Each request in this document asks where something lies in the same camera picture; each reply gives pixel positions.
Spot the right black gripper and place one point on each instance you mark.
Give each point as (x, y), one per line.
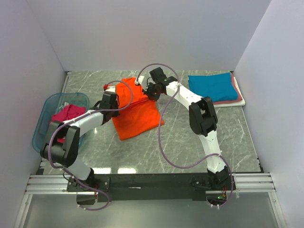
(147, 91)

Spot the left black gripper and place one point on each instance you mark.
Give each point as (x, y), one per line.
(115, 114)

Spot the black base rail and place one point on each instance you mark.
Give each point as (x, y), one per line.
(166, 186)

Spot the aluminium frame rail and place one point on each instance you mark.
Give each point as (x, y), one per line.
(56, 184)

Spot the magenta crumpled t shirt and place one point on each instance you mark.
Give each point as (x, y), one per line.
(68, 112)

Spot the orange t shirt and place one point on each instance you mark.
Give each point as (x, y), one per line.
(141, 115)

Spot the white folded t shirt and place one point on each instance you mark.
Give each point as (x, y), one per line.
(234, 103)

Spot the pink folded t shirt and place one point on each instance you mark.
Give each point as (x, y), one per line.
(227, 91)

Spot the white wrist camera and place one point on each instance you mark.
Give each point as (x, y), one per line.
(109, 88)
(140, 80)

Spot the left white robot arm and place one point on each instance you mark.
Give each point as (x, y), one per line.
(61, 143)

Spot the teal plastic bin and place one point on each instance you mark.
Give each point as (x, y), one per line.
(53, 105)

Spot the blue folded t shirt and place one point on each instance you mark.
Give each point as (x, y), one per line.
(202, 85)

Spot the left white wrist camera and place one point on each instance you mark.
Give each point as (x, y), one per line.
(109, 88)

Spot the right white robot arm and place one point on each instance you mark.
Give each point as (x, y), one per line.
(202, 119)

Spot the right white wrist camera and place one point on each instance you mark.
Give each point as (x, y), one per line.
(140, 80)

